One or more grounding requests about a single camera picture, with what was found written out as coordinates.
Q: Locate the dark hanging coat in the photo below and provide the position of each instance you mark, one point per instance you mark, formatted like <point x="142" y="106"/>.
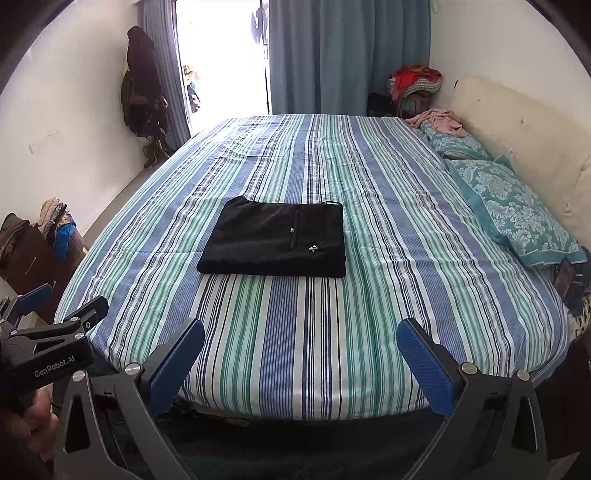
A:
<point x="143" y="87"/>

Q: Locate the clothes hanging outside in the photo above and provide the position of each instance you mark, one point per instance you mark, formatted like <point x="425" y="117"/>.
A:
<point x="193" y="90"/>

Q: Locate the red and grey clothes pile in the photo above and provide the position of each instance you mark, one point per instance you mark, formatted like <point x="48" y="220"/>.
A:
<point x="413" y="81"/>

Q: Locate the pink cloth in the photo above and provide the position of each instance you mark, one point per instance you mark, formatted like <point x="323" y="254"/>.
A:
<point x="438" y="121"/>

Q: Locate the large teal patterned pillow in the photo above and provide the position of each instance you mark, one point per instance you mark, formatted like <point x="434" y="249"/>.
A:
<point x="512" y="207"/>

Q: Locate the wide blue curtain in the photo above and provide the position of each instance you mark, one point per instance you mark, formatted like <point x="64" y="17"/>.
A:
<point x="346" y="55"/>

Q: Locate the black pants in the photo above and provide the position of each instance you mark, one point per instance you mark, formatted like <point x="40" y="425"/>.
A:
<point x="268" y="240"/>

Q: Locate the brown bag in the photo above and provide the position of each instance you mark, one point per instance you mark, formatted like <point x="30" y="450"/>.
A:
<point x="13" y="237"/>

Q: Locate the striped bed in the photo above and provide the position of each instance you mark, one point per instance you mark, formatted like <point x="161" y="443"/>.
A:
<point x="323" y="332"/>

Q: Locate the mixed clothes pile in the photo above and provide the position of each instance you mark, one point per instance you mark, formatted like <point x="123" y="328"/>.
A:
<point x="57" y="228"/>

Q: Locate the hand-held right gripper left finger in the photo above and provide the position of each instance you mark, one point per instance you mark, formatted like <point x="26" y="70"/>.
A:
<point x="178" y="364"/>

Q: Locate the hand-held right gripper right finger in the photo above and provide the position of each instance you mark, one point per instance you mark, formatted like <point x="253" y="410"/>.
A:
<point x="425" y="364"/>

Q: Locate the person's left hand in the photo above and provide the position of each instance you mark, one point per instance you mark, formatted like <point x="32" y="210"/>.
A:
<point x="39" y="417"/>

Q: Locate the dark clothes heap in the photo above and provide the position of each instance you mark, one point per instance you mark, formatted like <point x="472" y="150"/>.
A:
<point x="570" y="281"/>

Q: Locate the small teal patterned pillow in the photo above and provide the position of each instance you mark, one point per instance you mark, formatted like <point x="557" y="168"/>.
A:
<point x="455" y="145"/>

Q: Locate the wooden coat stand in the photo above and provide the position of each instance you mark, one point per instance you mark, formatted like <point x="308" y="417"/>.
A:
<point x="157" y="150"/>

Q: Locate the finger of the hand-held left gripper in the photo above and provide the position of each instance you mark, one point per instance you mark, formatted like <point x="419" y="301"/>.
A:
<point x="34" y="297"/>
<point x="60" y="323"/>

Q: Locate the cream padded headboard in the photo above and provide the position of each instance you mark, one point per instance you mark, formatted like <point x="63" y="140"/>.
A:
<point x="521" y="134"/>

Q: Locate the floral patterned cloth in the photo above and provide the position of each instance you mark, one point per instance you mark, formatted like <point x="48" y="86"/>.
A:
<point x="582" y="318"/>

